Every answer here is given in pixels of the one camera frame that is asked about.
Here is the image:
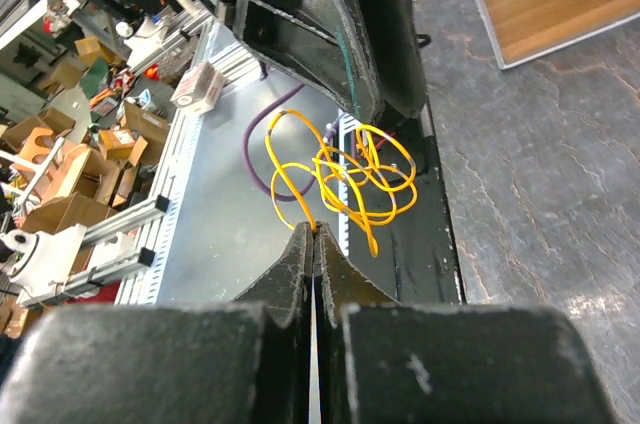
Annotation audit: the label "yellow thin cable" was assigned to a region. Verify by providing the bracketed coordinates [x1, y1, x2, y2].
[264, 109, 419, 259]

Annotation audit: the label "cardboard boxes in background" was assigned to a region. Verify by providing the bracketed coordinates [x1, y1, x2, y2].
[0, 36, 171, 335]

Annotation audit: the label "small white red box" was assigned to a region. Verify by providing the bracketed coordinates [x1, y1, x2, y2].
[171, 61, 226, 115]

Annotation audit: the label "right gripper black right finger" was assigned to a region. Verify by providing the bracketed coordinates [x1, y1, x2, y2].
[315, 225, 615, 423]

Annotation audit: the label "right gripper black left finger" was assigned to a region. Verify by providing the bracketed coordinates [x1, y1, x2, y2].
[1, 224, 313, 423]

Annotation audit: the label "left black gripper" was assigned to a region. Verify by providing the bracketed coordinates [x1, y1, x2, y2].
[228, 0, 428, 120]

